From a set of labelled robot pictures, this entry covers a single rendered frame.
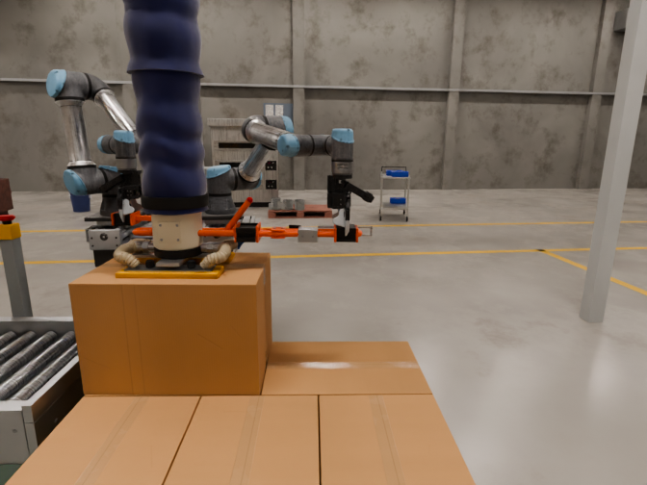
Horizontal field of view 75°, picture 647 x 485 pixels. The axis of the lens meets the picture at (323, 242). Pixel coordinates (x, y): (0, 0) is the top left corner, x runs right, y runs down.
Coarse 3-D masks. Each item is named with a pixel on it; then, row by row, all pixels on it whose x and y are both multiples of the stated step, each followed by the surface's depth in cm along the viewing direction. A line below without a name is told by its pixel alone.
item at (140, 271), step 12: (192, 264) 143; (120, 276) 140; (132, 276) 140; (144, 276) 140; (156, 276) 140; (168, 276) 140; (180, 276) 140; (192, 276) 140; (204, 276) 140; (216, 276) 140
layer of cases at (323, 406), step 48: (288, 384) 152; (336, 384) 152; (384, 384) 152; (96, 432) 126; (144, 432) 126; (192, 432) 126; (240, 432) 127; (288, 432) 127; (336, 432) 127; (384, 432) 127; (432, 432) 127; (48, 480) 108; (96, 480) 108; (144, 480) 108; (192, 480) 109; (240, 480) 109; (288, 480) 109; (336, 480) 109; (384, 480) 109; (432, 480) 109
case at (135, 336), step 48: (96, 288) 136; (144, 288) 136; (192, 288) 136; (240, 288) 136; (96, 336) 139; (144, 336) 140; (192, 336) 140; (240, 336) 140; (96, 384) 144; (144, 384) 144; (192, 384) 144; (240, 384) 144
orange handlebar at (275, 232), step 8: (136, 216) 176; (144, 216) 176; (136, 232) 149; (144, 232) 149; (200, 232) 149; (208, 232) 149; (216, 232) 149; (224, 232) 149; (232, 232) 149; (264, 232) 149; (272, 232) 149; (280, 232) 149; (288, 232) 149; (296, 232) 149; (320, 232) 149; (328, 232) 149; (360, 232) 150
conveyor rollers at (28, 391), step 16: (0, 336) 186; (32, 336) 188; (48, 336) 187; (64, 336) 186; (0, 352) 171; (16, 352) 178; (32, 352) 175; (48, 352) 172; (64, 352) 172; (0, 368) 160; (16, 368) 165; (32, 368) 162; (48, 368) 160; (16, 384) 152; (32, 384) 150
